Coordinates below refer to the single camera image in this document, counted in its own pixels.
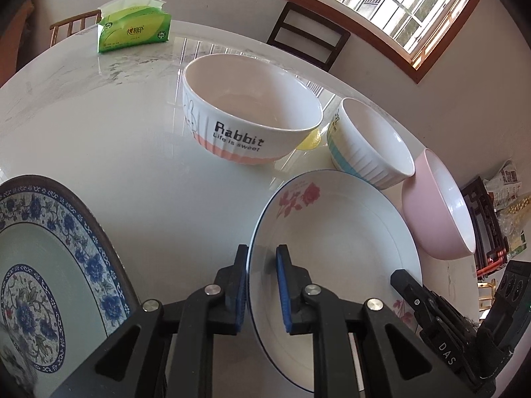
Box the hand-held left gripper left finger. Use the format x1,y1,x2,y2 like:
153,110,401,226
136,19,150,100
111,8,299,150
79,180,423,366
54,244,250,398

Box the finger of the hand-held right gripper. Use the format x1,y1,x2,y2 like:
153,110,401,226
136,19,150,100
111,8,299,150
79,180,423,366
391,269,441,334

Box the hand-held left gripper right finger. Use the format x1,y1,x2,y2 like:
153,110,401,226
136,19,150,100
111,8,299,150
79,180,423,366
276,244,478,398

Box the white plate with red flowers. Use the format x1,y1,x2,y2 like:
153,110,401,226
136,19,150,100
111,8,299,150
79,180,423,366
247,169,424,394

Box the pink bowl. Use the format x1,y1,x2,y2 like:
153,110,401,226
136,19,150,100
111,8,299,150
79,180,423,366
401,148,477,261

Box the white bowl blue yellow stripes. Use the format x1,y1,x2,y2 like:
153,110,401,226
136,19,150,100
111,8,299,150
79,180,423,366
326,97,416,190

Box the large white bowl orange base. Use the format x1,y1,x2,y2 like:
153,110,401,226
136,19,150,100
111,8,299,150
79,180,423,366
182,54,324,168

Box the blue floral plate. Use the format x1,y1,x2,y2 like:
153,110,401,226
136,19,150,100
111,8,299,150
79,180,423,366
0,175,139,398

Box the dark carved wooden furniture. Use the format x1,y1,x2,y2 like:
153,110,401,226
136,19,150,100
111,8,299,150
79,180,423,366
460,177,509,278

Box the plastic bag with yellow contents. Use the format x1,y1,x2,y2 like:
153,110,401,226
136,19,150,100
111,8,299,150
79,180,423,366
495,199,531,258

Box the newspaper bundle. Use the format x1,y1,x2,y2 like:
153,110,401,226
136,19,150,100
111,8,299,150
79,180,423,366
483,158,524,210

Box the yellow round sticker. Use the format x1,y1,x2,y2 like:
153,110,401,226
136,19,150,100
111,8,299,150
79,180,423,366
295,128,322,151

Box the dark wooden chair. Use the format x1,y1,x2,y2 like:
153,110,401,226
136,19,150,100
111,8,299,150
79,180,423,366
266,1,351,72

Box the green tissue pack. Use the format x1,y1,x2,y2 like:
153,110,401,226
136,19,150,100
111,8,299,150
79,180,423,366
97,0,172,54

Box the light wooden chair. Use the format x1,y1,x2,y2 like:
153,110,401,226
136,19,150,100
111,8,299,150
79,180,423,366
49,12,102,46

